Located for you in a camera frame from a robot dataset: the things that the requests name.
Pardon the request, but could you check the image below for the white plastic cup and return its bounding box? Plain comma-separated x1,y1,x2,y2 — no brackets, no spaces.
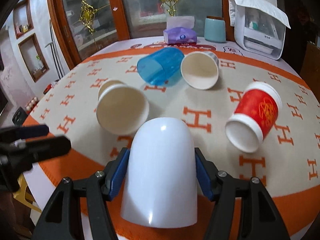
121,117,197,229

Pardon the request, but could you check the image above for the red paper cup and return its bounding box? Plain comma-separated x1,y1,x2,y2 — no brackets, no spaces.
225,81,283,153

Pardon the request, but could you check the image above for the brown sleeve paper cup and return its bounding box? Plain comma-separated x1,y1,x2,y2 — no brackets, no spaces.
96,80,150,135

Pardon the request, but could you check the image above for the blue translucent plastic cup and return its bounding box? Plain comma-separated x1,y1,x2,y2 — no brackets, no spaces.
137,47,184,86

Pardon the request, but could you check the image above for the grey checkered paper cup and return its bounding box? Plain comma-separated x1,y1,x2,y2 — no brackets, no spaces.
180,51,219,90

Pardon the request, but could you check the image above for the red egg carton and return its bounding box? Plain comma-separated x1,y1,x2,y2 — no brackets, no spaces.
25,97,39,114

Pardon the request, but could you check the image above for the orange H-pattern blanket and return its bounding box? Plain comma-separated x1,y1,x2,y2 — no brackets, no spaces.
25,48,319,239

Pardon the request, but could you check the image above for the wooden glass sliding door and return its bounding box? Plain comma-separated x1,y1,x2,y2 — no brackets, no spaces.
48,0,228,69

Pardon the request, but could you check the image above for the white printed tablecloth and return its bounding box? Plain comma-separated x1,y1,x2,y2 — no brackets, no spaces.
94,36,299,76

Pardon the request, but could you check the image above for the white sterilizer box appliance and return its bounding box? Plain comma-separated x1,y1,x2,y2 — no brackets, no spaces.
233,6,289,60

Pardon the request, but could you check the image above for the purple tissue pack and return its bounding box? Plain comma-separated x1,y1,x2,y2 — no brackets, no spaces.
163,16,197,45

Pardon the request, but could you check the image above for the teal canister with brown lid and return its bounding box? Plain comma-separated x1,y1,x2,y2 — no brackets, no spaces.
204,17,226,43

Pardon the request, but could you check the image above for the white cloth on appliance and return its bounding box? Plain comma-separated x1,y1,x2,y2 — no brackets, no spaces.
228,0,291,29

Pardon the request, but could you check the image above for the wall niche wooden frame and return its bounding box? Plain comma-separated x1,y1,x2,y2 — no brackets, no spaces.
18,34,49,82

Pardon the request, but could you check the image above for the upper wall niche frame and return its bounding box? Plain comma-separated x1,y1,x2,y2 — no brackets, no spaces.
12,0,34,39

